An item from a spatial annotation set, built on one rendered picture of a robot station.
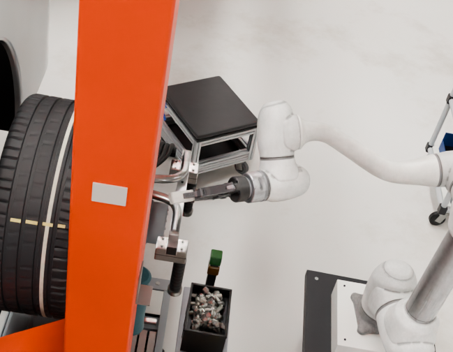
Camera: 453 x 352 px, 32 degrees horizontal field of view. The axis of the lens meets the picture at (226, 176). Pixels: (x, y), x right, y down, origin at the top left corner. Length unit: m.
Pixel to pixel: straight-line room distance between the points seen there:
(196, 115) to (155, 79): 2.28
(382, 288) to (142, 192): 1.36
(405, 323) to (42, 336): 1.15
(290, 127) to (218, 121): 1.46
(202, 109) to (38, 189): 1.73
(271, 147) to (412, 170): 0.43
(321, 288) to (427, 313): 0.64
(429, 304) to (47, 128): 1.28
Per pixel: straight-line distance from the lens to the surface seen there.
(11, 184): 2.14
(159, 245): 2.23
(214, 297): 2.64
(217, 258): 2.62
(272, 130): 2.24
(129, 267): 1.76
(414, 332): 2.63
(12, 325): 2.95
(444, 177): 2.39
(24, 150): 2.17
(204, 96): 3.82
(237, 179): 2.21
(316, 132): 2.29
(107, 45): 1.39
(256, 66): 4.74
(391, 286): 2.75
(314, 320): 3.01
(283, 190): 2.26
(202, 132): 3.60
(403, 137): 4.52
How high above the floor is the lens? 2.58
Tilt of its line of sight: 41 degrees down
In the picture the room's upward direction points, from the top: 12 degrees clockwise
